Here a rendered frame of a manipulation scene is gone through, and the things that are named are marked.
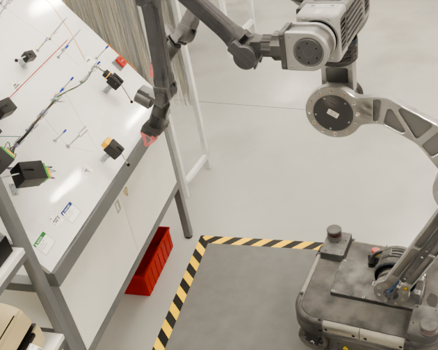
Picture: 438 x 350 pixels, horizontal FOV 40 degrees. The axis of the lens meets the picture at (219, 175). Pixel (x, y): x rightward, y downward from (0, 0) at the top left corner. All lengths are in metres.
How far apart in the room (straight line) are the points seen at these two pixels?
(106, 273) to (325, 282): 0.94
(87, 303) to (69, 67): 1.00
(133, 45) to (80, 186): 1.13
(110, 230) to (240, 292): 0.84
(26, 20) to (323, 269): 1.68
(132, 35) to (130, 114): 0.62
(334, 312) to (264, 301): 0.50
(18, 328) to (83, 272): 0.38
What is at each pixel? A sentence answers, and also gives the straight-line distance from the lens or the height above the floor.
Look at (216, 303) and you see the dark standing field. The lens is 3.04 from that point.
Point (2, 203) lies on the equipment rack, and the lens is 1.87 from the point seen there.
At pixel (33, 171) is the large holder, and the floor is 1.17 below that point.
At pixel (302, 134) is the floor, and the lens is 4.16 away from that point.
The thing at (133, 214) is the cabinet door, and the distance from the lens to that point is 2.72.
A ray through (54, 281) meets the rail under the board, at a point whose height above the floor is 0.83.
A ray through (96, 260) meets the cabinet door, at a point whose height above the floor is 0.65.
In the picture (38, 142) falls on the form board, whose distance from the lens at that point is 2.37.
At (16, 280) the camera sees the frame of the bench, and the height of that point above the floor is 0.80.
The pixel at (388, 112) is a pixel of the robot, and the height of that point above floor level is 1.15.
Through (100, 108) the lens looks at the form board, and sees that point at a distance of 2.65.
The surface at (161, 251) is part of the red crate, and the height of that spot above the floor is 0.09.
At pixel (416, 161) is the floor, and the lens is 3.85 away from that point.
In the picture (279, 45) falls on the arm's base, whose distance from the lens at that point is 1.83.
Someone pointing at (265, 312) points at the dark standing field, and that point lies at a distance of 2.96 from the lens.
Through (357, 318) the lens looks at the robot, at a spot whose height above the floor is 0.24.
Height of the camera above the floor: 2.19
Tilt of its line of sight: 34 degrees down
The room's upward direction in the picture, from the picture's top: 11 degrees counter-clockwise
